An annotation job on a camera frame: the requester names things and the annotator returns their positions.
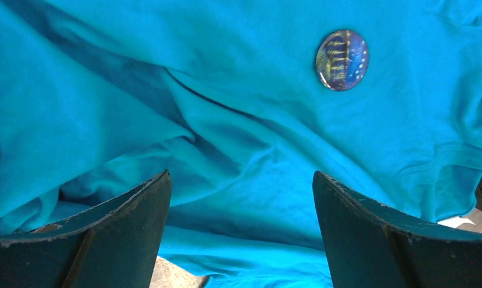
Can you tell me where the round blue brooch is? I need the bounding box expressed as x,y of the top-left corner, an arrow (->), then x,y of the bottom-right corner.
315,29 -> 370,92

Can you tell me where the blue garment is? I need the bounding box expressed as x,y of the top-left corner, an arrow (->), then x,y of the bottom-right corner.
0,1 -> 482,287

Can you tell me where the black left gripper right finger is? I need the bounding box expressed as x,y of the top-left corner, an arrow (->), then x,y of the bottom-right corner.
312,172 -> 482,287

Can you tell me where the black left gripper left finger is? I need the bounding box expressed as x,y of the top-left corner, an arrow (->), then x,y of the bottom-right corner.
0,171 -> 172,287

